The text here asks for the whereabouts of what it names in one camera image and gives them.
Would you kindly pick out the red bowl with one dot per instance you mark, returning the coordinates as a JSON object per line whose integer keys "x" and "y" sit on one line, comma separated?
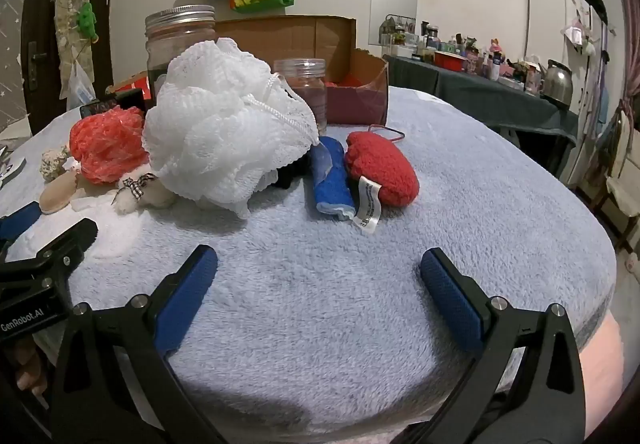
{"x": 447, "y": 58}

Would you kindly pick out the folding chair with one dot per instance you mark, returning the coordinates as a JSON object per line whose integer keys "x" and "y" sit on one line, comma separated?
{"x": 620, "y": 184}

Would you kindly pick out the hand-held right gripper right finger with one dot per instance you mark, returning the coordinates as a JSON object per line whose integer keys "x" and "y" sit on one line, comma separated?
{"x": 450, "y": 304}

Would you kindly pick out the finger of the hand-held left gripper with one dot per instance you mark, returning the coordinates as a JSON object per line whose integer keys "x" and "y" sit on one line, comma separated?
{"x": 20, "y": 221}
{"x": 65, "y": 241}

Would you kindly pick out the small cream plush bear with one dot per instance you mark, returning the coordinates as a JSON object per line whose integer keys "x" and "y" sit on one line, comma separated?
{"x": 145, "y": 194}

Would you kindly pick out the glass jar with metal lid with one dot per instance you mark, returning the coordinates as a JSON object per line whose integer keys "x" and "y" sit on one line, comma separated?
{"x": 177, "y": 38}

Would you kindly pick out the grey and white pad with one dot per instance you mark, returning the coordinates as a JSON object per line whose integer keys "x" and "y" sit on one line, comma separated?
{"x": 12, "y": 172}

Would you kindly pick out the red mesh bath pouf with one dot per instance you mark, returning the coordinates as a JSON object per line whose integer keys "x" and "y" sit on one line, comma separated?
{"x": 107, "y": 143}

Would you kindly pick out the pink cloth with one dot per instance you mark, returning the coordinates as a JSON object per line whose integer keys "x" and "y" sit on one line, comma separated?
{"x": 605, "y": 374}

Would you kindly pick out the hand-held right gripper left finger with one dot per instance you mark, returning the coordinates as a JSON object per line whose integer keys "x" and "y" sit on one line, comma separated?
{"x": 187, "y": 304}

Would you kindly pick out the white plastic bag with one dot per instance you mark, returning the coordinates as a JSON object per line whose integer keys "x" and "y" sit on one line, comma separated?
{"x": 80, "y": 83}

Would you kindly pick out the green plush toy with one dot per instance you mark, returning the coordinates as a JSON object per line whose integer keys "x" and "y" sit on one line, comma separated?
{"x": 87, "y": 21}

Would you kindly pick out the phone with printed case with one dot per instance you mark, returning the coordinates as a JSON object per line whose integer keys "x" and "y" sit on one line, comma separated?
{"x": 92, "y": 109}

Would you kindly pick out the red plush heart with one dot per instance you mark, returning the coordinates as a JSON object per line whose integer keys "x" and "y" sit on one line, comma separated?
{"x": 385, "y": 168}

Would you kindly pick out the cluster of small bottles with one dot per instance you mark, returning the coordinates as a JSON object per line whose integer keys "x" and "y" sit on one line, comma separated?
{"x": 480, "y": 61}

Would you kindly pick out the beige hanging organiser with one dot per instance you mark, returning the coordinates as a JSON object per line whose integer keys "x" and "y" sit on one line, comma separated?
{"x": 67, "y": 33}

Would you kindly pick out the table with dark cloth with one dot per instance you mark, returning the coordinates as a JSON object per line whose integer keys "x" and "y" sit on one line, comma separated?
{"x": 480, "y": 93}

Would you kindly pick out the cardboard box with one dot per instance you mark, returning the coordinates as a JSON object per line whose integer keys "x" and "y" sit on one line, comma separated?
{"x": 300, "y": 33}

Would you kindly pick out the white mesh bath pouf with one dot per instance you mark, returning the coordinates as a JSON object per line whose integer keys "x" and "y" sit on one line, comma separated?
{"x": 225, "y": 123}

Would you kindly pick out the steel kettle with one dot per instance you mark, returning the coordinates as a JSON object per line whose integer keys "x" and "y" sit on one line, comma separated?
{"x": 555, "y": 78}

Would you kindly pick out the dark brown door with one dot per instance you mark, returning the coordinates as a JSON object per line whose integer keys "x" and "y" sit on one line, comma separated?
{"x": 35, "y": 23}

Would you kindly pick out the blue cloth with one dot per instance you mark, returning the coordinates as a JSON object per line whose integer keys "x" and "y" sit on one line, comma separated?
{"x": 330, "y": 179}

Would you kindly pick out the person's left hand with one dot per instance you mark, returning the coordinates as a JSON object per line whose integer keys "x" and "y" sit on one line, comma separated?
{"x": 27, "y": 364}

